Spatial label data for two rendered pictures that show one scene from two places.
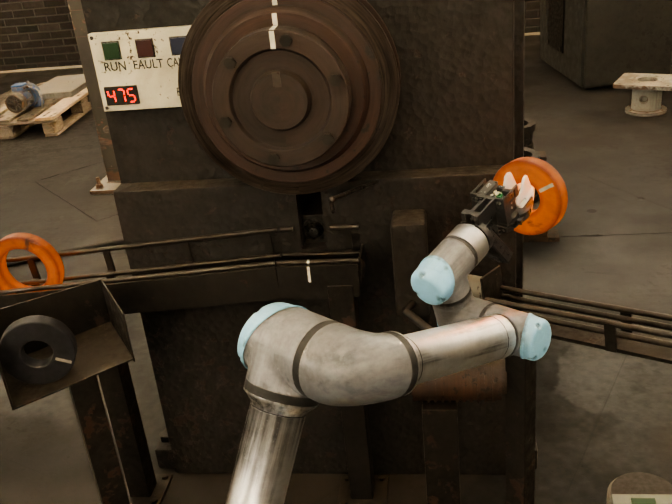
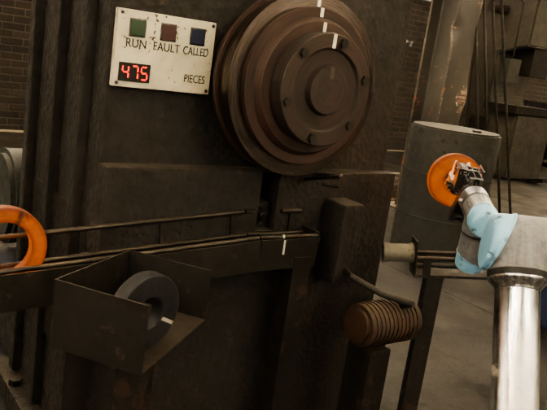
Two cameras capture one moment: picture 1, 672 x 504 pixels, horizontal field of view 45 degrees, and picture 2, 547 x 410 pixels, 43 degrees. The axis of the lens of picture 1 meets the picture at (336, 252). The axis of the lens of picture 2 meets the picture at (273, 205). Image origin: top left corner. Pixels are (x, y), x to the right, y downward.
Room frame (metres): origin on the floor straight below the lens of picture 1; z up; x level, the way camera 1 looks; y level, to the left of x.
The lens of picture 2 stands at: (0.43, 1.39, 1.19)
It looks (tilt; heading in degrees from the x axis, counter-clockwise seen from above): 12 degrees down; 315
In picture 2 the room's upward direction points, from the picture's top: 8 degrees clockwise
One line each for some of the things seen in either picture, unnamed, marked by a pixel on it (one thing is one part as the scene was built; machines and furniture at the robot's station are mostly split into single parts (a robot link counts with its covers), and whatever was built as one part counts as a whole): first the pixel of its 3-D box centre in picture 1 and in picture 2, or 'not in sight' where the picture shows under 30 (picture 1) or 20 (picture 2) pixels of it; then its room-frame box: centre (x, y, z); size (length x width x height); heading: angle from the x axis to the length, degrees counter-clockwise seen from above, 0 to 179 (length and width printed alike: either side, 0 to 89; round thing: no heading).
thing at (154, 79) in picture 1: (150, 69); (164, 53); (1.87, 0.38, 1.15); 0.26 x 0.02 x 0.18; 81
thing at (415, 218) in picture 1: (411, 262); (338, 239); (1.68, -0.17, 0.68); 0.11 x 0.08 x 0.24; 171
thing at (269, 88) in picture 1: (281, 98); (322, 89); (1.61, 0.08, 1.11); 0.28 x 0.06 x 0.28; 81
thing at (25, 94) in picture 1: (30, 94); not in sight; (6.00, 2.14, 0.25); 0.40 x 0.24 x 0.22; 171
